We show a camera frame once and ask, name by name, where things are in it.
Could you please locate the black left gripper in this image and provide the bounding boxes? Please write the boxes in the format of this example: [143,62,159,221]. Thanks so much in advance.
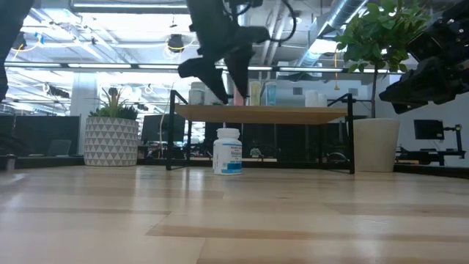
[178,0,256,105]

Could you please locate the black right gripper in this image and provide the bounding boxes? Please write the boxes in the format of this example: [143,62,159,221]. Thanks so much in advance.
[379,0,469,114]

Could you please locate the yellow vial white cap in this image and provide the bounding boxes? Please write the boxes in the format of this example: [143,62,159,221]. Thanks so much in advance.
[248,80,262,107]

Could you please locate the teal vial white cap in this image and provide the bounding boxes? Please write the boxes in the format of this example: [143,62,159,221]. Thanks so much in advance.
[264,81,278,107]

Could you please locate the dark computer monitor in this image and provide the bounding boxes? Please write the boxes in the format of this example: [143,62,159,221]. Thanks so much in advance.
[141,114,187,144]
[413,119,446,141]

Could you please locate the black pendant lamp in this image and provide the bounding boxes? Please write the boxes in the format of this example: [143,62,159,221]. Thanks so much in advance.
[14,31,29,51]
[166,33,186,54]

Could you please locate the leafy plant in white pot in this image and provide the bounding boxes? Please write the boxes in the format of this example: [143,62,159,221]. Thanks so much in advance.
[333,0,433,173]

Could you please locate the succulent in triangle-patterned pot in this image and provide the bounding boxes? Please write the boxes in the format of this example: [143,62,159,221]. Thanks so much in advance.
[83,87,140,168]

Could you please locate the dark office partition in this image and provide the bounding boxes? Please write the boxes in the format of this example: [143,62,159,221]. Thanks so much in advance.
[0,115,82,158]

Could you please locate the small grey cylinder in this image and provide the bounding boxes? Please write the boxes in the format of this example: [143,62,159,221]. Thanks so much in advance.
[0,154,18,172]

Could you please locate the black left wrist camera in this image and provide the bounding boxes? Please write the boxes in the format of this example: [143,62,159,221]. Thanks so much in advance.
[236,26,272,47]

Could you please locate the wooden shelf black metal frame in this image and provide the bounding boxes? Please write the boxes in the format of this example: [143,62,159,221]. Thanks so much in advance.
[165,89,356,175]

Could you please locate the black aluminium frame rail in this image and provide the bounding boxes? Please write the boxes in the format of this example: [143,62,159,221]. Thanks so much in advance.
[394,163,469,180]
[14,156,86,170]

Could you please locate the black left camera cable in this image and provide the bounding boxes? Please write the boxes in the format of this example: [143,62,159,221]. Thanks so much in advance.
[252,0,297,43]

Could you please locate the smooth silver ventilation duct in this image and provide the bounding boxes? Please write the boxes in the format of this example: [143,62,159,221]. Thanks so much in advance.
[295,0,369,69]

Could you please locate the long ceiling light rail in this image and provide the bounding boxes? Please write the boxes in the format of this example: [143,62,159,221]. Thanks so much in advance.
[3,61,407,76]

